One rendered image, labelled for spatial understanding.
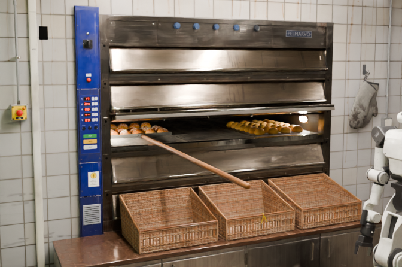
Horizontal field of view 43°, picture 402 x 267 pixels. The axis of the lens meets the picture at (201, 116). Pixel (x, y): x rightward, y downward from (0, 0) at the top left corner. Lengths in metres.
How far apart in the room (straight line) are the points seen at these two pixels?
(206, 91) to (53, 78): 1.12
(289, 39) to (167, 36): 1.03
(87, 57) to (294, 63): 1.65
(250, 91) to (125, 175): 1.16
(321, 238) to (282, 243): 0.33
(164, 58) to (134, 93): 0.33
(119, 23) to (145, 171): 1.07
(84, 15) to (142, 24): 0.42
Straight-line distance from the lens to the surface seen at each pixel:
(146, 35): 3.66
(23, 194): 3.59
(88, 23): 3.52
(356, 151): 4.62
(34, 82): 3.48
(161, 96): 3.68
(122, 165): 3.68
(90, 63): 3.51
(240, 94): 3.92
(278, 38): 4.10
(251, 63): 3.95
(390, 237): 3.38
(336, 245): 3.98
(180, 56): 3.73
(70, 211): 3.66
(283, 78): 4.12
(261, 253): 3.63
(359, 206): 4.09
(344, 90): 4.47
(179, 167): 3.79
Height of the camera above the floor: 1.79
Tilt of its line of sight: 6 degrees down
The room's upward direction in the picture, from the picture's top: straight up
